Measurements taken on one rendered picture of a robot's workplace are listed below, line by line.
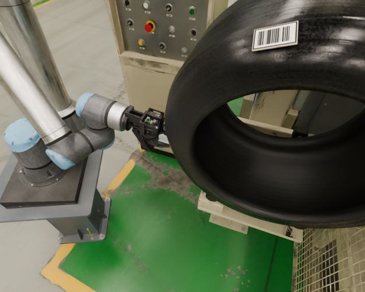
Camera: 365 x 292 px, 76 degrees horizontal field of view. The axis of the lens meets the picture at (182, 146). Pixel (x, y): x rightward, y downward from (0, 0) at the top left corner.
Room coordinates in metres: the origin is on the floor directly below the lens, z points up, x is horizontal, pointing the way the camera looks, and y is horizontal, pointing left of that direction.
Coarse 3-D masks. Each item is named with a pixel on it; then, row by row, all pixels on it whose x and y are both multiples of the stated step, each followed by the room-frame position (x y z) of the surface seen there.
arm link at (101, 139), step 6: (84, 132) 0.56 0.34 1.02; (90, 132) 0.56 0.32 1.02; (96, 132) 0.56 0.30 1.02; (102, 132) 0.56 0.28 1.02; (108, 132) 0.57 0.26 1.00; (114, 132) 0.61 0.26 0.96; (90, 138) 0.54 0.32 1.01; (96, 138) 0.55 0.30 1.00; (102, 138) 0.56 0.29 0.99; (108, 138) 0.57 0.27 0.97; (114, 138) 0.60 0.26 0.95; (96, 144) 0.53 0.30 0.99; (102, 144) 0.55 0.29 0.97; (108, 144) 0.57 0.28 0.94; (96, 150) 0.54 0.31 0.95
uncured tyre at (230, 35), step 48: (240, 0) 0.55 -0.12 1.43; (288, 0) 0.41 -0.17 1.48; (336, 0) 0.37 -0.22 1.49; (240, 48) 0.35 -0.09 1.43; (288, 48) 0.32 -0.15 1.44; (336, 48) 0.30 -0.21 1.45; (192, 96) 0.36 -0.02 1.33; (240, 96) 0.32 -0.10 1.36; (192, 144) 0.36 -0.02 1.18; (240, 144) 0.57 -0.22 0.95; (288, 144) 0.53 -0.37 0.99; (336, 144) 0.48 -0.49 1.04; (240, 192) 0.38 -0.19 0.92; (288, 192) 0.38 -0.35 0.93; (336, 192) 0.34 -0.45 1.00
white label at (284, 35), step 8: (280, 24) 0.35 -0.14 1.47; (288, 24) 0.34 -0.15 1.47; (296, 24) 0.34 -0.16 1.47; (256, 32) 0.35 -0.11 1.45; (264, 32) 0.35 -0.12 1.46; (272, 32) 0.34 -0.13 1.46; (280, 32) 0.34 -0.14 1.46; (288, 32) 0.33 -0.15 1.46; (296, 32) 0.32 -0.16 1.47; (256, 40) 0.34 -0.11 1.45; (264, 40) 0.33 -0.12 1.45; (272, 40) 0.33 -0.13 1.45; (280, 40) 0.32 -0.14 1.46; (288, 40) 0.32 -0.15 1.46; (296, 40) 0.31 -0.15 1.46; (256, 48) 0.33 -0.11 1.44; (264, 48) 0.32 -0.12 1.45
